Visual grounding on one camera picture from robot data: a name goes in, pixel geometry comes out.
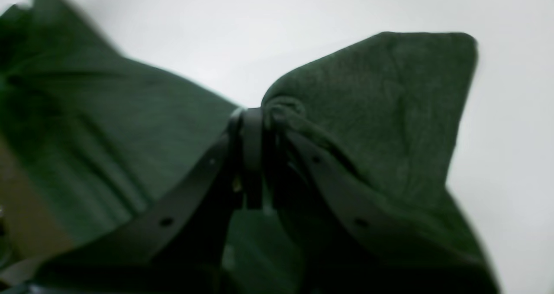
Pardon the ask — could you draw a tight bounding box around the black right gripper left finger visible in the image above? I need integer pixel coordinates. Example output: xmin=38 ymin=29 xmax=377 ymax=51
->
xmin=30 ymin=108 xmax=264 ymax=294

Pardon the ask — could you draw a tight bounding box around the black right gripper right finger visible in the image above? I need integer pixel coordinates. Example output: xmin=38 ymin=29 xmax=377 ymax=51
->
xmin=270 ymin=113 xmax=497 ymax=294

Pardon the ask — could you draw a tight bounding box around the dark green long-sleeve shirt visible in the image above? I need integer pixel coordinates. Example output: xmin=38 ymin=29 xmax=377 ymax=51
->
xmin=1 ymin=0 xmax=499 ymax=294

